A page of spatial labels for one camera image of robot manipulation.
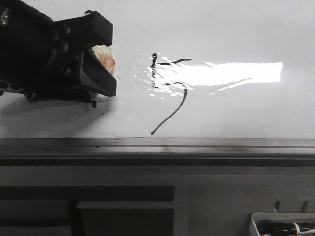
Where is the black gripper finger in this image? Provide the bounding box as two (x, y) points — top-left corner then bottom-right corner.
(53, 11), (113, 53)
(62, 49), (117, 97)

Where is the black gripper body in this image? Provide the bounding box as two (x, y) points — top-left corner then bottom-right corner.
(0, 0), (98, 103)

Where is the white taped whiteboard marker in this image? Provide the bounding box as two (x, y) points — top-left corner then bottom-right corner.
(90, 44), (117, 109)

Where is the white marker tray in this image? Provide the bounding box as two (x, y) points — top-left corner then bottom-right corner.
(249, 212), (315, 236)

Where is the black marker in tray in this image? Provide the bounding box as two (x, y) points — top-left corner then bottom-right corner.
(258, 221), (315, 236)

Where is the white whiteboard with aluminium frame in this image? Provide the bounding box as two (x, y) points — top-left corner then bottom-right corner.
(0, 0), (315, 155)

